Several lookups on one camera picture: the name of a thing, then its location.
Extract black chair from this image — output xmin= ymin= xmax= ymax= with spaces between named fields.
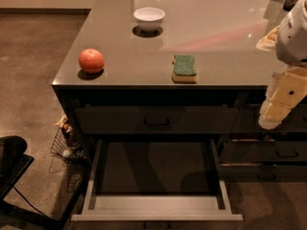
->
xmin=0 ymin=136 xmax=34 ymax=200

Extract drawer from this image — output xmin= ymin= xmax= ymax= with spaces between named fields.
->
xmin=219 ymin=141 xmax=307 ymax=164
xmin=232 ymin=105 xmax=307 ymax=133
xmin=75 ymin=106 xmax=239 ymax=135
xmin=72 ymin=142 xmax=243 ymax=230
xmin=220 ymin=165 xmax=307 ymax=182

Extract green yellow sponge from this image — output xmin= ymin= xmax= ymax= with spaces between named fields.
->
xmin=172 ymin=55 xmax=197 ymax=83

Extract white ceramic bowl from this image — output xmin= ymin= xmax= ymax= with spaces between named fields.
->
xmin=133 ymin=7 xmax=165 ymax=33

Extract wire basket with items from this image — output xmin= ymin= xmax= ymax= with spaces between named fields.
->
xmin=51 ymin=115 xmax=84 ymax=162

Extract orange round fruit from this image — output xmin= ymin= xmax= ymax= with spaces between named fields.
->
xmin=79 ymin=48 xmax=105 ymax=74

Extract black cable on floor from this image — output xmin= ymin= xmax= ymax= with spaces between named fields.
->
xmin=0 ymin=175 xmax=52 ymax=219

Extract dark grey cabinet counter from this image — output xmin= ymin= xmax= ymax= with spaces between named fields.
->
xmin=53 ymin=0 xmax=306 ymax=230

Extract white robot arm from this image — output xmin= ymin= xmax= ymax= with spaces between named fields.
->
xmin=256 ymin=0 xmax=307 ymax=129

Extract cream white gripper body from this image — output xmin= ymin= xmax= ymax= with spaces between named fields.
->
xmin=258 ymin=66 xmax=307 ymax=129

